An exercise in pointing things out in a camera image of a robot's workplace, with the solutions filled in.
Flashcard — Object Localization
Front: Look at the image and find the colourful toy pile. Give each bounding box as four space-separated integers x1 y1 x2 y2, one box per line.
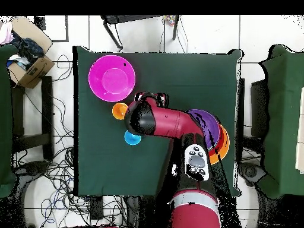
163 15 176 27

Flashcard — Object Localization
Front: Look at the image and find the black box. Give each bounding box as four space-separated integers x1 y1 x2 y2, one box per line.
251 79 269 140

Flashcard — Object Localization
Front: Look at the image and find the black bench frame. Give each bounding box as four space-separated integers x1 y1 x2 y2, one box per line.
10 75 54 162

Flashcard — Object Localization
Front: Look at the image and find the tangle of floor cables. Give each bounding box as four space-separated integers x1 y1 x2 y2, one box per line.
14 54 126 228

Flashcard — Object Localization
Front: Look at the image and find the purple bowl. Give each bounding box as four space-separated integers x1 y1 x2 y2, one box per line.
187 109 220 151

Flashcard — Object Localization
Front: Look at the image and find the dark green table cloth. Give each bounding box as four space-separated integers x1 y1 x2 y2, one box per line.
72 45 243 197

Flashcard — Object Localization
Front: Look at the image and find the black metal stool frame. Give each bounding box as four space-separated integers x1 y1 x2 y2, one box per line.
100 15 181 52

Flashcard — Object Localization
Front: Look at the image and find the pink bowl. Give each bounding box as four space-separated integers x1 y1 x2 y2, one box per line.
88 55 137 103

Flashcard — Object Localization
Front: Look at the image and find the dark blue cloth bundle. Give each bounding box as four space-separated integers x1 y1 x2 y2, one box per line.
10 30 45 69

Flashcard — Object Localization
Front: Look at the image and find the orange bowl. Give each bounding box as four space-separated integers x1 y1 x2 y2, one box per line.
208 124 230 165

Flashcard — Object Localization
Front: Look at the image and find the green cloth covered table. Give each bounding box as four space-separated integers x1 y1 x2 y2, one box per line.
257 44 304 199
0 44 18 198

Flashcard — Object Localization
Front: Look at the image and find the pink white cloth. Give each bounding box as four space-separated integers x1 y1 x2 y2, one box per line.
0 22 14 45

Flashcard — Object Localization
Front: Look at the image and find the red bowl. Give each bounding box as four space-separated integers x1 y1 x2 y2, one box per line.
208 125 225 157

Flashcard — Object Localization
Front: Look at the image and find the orange cup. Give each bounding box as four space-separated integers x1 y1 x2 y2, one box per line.
112 102 129 121

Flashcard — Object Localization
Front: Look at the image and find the cardboard box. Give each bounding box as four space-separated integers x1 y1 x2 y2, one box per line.
7 16 56 89

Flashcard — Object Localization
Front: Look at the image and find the blue cup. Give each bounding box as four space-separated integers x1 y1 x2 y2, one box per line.
123 130 143 146

